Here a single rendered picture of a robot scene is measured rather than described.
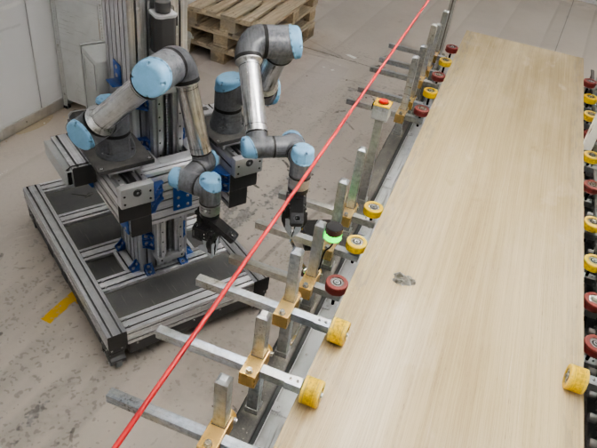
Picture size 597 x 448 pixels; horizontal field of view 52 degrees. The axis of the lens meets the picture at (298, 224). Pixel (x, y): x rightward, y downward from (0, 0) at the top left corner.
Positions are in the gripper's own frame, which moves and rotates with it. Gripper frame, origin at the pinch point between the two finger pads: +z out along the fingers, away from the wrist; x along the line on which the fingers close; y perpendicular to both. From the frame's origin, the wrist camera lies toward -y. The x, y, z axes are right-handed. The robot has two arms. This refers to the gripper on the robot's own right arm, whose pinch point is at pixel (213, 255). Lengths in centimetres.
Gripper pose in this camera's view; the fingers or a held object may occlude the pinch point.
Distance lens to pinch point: 233.3
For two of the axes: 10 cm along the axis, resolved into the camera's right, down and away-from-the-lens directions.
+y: -9.3, -3.0, 2.1
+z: -1.1, 7.8, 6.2
